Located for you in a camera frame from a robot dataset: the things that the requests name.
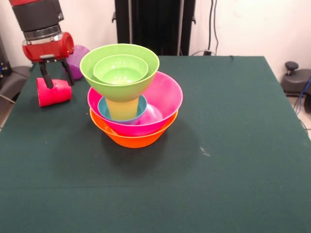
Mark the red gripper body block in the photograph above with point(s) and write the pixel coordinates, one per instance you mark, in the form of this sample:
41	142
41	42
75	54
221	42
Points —
48	49

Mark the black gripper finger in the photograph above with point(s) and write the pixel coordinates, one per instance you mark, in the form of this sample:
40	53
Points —
46	75
68	72

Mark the purple plastic cup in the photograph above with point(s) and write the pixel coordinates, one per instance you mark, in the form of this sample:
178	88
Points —
77	60

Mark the red plastic cup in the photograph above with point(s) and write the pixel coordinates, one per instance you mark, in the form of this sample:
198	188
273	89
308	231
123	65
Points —
58	95

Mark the small green plastic bowl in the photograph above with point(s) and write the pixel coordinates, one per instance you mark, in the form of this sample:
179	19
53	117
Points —
120	72

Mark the large green plastic bowl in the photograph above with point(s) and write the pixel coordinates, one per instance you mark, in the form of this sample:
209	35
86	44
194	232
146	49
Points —
116	93

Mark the yellow plastic cup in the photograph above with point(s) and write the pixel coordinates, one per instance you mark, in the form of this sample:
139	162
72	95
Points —
121	109

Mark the light blue plastic bowl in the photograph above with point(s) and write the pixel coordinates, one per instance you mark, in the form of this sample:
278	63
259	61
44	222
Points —
142	106

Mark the orange plastic bowl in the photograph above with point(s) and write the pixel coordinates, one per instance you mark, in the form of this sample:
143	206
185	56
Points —
136	142

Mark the pink plastic bowl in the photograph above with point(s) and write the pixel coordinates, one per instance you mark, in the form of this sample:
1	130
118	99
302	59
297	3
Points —
167	97

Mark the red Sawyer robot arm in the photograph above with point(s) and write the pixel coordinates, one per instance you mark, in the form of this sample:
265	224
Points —
36	17

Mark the black floor stand base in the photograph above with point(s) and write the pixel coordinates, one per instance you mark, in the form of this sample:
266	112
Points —
14	80
296	81

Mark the black equipment box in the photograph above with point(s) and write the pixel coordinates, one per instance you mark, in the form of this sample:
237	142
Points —
4	60

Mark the dark green tablecloth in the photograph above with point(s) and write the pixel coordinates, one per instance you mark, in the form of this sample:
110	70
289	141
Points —
230	182

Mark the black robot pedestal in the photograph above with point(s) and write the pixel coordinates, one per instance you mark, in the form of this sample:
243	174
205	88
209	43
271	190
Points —
150	24

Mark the black wall plug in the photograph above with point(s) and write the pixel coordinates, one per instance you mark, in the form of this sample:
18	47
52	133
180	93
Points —
207	52

